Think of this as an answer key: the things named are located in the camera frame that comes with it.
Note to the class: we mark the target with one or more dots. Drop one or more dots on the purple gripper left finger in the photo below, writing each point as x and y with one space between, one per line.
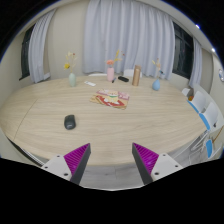
71 166

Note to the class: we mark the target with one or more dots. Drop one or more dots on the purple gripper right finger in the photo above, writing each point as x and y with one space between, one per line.
153 166

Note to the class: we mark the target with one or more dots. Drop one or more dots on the black computer mouse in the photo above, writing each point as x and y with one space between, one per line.
69 122

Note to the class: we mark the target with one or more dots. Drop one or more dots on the colourful printed mouse pad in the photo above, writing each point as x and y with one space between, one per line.
111 98

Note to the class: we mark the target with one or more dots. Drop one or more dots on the blue vase with flowers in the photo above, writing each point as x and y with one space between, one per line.
156 83

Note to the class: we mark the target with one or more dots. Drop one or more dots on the white blue chair near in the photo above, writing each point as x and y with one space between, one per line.
211 118

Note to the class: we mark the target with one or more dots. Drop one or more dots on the white blue chair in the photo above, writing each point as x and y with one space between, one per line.
198 102
211 118

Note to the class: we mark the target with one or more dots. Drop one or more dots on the white remote control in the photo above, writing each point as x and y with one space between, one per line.
90 83

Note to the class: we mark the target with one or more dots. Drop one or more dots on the white blue chair far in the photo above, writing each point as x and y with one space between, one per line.
198 102

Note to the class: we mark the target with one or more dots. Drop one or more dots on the white box with orange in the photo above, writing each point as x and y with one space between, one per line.
188 93

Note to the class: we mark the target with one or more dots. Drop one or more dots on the green vase with yellow flowers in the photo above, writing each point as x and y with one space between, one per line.
70 65

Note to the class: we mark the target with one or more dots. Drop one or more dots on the black remote control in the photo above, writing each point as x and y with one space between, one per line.
123 79

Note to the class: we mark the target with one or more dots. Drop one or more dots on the white chair behind table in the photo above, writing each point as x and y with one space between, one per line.
130 73

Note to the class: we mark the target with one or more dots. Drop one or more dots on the right white curtain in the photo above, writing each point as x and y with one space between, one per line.
197 64

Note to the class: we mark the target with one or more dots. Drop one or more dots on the white curtain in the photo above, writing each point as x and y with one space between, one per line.
138 33
37 46
197 64

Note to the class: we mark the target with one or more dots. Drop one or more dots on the copper metal bottle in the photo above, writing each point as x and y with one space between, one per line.
136 75

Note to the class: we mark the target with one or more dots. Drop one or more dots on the pink vase with flowers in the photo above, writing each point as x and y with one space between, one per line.
110 63

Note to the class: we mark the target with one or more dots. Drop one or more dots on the right dark window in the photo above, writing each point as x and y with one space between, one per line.
184 52

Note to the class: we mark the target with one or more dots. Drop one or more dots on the dark window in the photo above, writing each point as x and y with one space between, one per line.
24 53
184 52

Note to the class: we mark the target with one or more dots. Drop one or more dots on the left dark window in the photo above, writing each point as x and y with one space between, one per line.
24 53

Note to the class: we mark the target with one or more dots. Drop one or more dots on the centre white curtain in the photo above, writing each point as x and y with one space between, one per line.
138 33

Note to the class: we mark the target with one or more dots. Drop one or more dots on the left white curtain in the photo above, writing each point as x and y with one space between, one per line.
37 46

